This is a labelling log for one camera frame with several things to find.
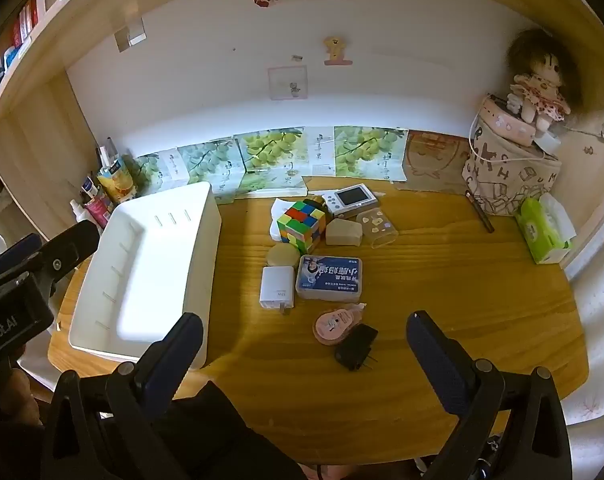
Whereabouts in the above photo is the pink box under doll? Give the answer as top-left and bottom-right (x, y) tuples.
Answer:
(479, 92), (538, 147)

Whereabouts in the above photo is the square pale wall sticker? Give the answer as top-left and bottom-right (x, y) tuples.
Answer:
(268, 65), (309, 101)

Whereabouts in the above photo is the white plastic storage bin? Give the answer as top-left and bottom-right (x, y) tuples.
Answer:
(68, 181), (223, 371)

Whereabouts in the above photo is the dark cloth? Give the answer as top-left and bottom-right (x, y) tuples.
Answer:
(152, 380), (307, 480)

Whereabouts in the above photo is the colourful puzzle cube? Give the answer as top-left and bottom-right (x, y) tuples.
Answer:
(276, 201), (331, 255)

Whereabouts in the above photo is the white paper sheet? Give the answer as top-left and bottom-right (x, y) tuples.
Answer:
(269, 197), (303, 241)

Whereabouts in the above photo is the brown haired doll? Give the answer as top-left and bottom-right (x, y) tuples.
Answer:
(504, 27), (582, 136)

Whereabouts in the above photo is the dark pen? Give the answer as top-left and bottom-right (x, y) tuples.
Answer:
(464, 190), (496, 234)

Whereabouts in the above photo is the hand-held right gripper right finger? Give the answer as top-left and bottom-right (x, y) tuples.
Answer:
(406, 310), (573, 480)

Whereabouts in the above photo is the white charger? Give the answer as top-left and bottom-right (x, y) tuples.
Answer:
(259, 266), (296, 316)

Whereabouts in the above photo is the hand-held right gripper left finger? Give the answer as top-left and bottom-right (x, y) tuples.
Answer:
(41, 312), (205, 480)

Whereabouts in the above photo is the white floral cloth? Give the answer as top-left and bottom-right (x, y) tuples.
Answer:
(562, 200), (604, 426)

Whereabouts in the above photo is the white cable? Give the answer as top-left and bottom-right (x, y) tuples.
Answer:
(469, 110), (555, 166)

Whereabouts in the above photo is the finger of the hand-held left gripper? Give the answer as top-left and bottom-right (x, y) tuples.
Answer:
(29, 219), (104, 302)
(0, 232), (44, 285)

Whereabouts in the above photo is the clear wall hook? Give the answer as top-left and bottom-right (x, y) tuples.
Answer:
(113, 17), (148, 52)

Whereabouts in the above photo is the pink correction tape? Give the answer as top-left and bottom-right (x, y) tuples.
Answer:
(314, 303), (367, 346)

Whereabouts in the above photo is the brown cat print cardboard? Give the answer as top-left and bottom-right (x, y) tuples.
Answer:
(404, 130), (475, 191)

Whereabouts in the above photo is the beige wedge soap block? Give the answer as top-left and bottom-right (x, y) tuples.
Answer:
(325, 216), (363, 247)

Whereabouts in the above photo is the wooden desk hutch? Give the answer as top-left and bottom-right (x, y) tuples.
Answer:
(0, 0), (604, 281)

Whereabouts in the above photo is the black charger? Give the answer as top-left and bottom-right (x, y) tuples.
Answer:
(335, 323), (380, 372)

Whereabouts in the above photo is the small clear box with hearts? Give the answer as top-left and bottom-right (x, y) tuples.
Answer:
(357, 207), (399, 249)

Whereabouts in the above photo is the grape print box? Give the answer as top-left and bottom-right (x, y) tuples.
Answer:
(132, 149), (190, 196)
(178, 139), (245, 201)
(304, 125), (410, 183)
(233, 127), (313, 200)

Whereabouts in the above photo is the green tissue pack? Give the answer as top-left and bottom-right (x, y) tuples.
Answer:
(514, 192), (577, 266)

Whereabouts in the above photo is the white plastic bottle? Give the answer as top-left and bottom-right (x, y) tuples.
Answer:
(69, 200), (95, 226)

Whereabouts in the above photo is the white digital device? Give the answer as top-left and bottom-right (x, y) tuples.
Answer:
(322, 185), (380, 220)

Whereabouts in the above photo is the printed fabric basket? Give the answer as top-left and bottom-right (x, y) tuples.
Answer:
(462, 127), (562, 218)

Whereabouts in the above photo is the bear wall sticker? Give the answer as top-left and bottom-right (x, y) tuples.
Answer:
(323, 36), (353, 67)

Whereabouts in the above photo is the clear box with blue label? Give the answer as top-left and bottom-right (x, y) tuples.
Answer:
(295, 254), (363, 304)

